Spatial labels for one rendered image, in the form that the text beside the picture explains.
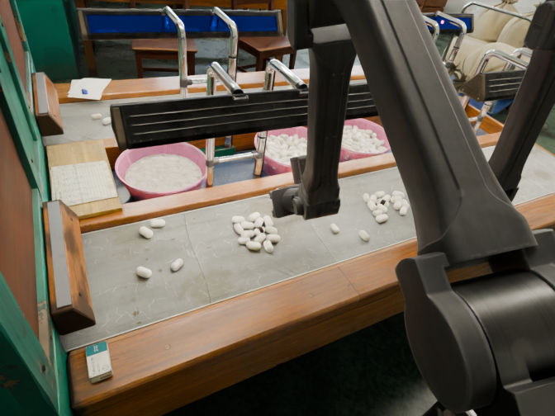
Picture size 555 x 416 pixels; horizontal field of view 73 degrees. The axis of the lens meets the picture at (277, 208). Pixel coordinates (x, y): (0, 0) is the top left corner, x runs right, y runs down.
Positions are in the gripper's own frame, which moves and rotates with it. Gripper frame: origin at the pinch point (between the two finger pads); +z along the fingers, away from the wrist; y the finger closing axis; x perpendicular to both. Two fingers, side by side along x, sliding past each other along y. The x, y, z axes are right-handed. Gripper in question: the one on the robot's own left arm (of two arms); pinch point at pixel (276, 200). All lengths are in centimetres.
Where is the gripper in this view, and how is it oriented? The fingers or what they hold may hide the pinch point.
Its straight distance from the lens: 96.5
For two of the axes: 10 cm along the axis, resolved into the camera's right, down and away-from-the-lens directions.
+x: 1.9, 9.8, 1.1
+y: -8.8, 2.2, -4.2
